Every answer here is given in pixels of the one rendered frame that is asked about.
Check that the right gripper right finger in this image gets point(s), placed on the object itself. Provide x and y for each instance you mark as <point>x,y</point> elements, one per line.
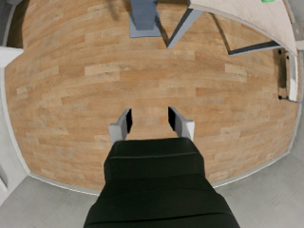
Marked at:
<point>185,129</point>

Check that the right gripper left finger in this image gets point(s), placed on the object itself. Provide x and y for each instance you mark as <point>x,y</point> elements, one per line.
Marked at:
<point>117,129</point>

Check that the beige table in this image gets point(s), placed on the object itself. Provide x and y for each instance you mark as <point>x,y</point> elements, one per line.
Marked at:
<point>247,15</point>

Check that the white desk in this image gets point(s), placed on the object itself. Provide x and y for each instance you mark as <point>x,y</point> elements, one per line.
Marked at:
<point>9,57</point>

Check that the green block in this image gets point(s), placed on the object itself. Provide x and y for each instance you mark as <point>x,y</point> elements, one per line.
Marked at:
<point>268,1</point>

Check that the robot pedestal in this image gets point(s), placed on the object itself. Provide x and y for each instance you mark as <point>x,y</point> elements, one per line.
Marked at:
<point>144,19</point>

